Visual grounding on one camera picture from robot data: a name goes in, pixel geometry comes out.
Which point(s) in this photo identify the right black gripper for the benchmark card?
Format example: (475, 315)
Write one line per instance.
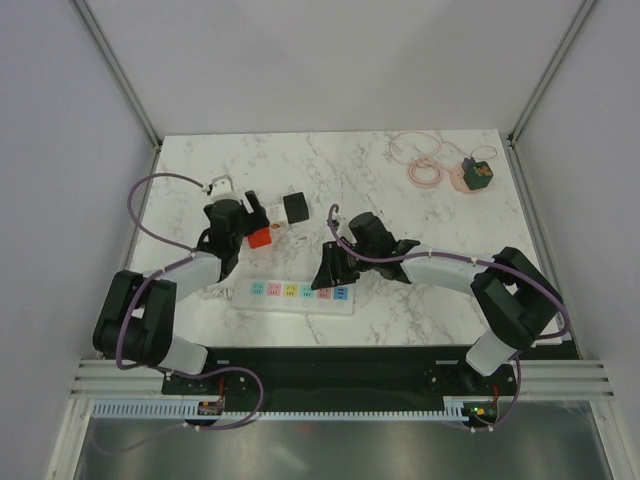
(332, 272)

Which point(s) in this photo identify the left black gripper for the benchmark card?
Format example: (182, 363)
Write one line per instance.
(257, 219)

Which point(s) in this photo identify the red cube plug adapter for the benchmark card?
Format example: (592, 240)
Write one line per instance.
(260, 238)

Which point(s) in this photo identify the white cube plug tiger print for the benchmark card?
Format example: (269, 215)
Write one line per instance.
(277, 216)

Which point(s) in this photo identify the white power strip coloured sockets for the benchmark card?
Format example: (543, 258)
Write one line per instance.
(286, 296)

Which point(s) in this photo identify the black cube plug adapter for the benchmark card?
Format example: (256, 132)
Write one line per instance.
(296, 208)

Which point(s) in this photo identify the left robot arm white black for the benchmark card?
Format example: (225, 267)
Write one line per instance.
(136, 324)

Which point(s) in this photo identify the green cube plug adapter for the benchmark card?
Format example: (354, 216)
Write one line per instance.
(477, 175)

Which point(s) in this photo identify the pink round disc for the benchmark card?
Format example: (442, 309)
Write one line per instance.
(456, 178)

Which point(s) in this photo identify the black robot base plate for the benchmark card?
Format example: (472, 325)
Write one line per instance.
(359, 376)

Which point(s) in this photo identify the grey slotted cable duct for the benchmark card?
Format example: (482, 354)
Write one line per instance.
(442, 409)

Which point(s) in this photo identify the left aluminium frame post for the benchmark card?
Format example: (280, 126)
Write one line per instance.
(108, 54)

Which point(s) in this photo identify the aluminium frame post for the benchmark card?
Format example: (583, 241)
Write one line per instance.
(576, 26)
(108, 54)

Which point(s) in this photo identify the aluminium rail bar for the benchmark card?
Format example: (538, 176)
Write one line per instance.
(544, 380)

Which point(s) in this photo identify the right aluminium frame post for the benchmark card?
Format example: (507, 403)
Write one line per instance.
(576, 26)

